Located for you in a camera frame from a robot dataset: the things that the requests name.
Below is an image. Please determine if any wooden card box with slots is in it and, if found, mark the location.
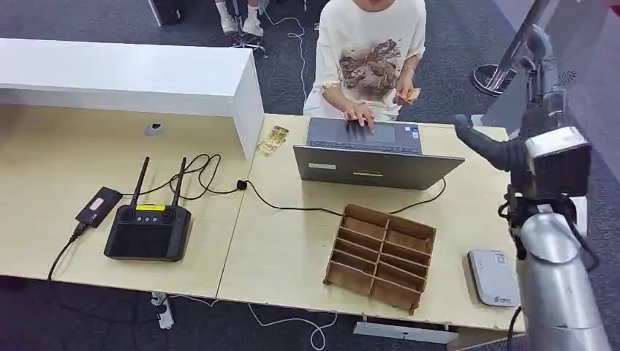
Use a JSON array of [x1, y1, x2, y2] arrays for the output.
[[322, 203, 437, 316]]

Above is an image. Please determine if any stack of gold cards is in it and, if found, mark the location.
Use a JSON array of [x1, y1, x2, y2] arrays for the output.
[[257, 126, 290, 156]]

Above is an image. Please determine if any grey open laptop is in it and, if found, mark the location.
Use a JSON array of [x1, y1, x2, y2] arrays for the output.
[[293, 117, 466, 192]]

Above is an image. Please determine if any person's right hand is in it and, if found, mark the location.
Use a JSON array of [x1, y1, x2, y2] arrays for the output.
[[342, 104, 377, 133]]

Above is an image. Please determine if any metal stand base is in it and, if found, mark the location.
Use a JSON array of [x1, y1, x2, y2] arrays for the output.
[[227, 0, 268, 59]]

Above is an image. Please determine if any person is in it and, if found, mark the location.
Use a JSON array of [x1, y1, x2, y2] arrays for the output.
[[215, 0, 265, 38], [303, 0, 427, 133]]

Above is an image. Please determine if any black controller with two antennas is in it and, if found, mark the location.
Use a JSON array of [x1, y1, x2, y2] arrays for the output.
[[103, 156, 192, 263]]

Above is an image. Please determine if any white desk crossbar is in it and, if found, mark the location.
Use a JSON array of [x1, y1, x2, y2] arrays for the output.
[[352, 321, 458, 345]]

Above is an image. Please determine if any white power strip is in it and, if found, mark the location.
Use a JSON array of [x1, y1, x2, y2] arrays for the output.
[[151, 292, 175, 331]]

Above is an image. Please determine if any white card reader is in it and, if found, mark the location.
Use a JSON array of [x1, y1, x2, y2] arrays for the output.
[[467, 249, 523, 309]]

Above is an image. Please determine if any small black power bank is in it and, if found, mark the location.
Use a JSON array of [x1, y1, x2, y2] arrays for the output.
[[75, 186, 124, 230]]

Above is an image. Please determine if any white counter shelf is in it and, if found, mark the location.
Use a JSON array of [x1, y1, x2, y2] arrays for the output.
[[0, 38, 265, 161]]

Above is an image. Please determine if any black cabinet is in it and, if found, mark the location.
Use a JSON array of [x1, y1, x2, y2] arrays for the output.
[[147, 0, 184, 28]]

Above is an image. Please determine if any black looped cable with adapter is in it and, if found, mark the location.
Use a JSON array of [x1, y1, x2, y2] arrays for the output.
[[120, 154, 447, 217]]

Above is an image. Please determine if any thin white floor cable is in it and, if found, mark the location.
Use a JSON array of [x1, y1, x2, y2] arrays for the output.
[[263, 12, 309, 98]]

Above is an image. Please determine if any white looped floor cable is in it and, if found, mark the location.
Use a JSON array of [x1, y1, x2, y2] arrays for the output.
[[169, 294, 339, 351]]

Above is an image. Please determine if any chrome stanchion post with base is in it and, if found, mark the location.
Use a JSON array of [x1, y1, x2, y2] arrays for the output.
[[473, 0, 551, 97]]

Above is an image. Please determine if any black cable with plug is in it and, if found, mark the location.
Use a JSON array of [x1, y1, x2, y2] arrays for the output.
[[47, 222, 91, 283]]

